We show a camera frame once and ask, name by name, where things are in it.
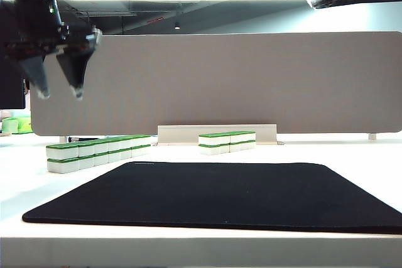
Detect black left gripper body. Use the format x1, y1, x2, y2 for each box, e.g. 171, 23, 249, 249
3, 23, 97, 60

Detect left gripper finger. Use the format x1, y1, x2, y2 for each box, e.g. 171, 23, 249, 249
17, 55, 52, 99
56, 48, 95, 101

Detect black computer monitor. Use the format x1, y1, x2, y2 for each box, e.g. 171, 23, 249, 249
0, 0, 27, 110

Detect lime green box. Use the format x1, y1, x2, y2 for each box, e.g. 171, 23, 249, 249
17, 116, 33, 134

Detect pale green cup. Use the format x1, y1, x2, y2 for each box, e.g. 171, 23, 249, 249
2, 117, 19, 134

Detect beige desk divider panel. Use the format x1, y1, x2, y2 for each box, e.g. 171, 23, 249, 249
30, 31, 402, 137

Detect black fabric table mat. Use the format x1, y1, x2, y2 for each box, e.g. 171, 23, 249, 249
21, 161, 402, 235

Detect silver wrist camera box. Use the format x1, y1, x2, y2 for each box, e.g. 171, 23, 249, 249
91, 27, 104, 47

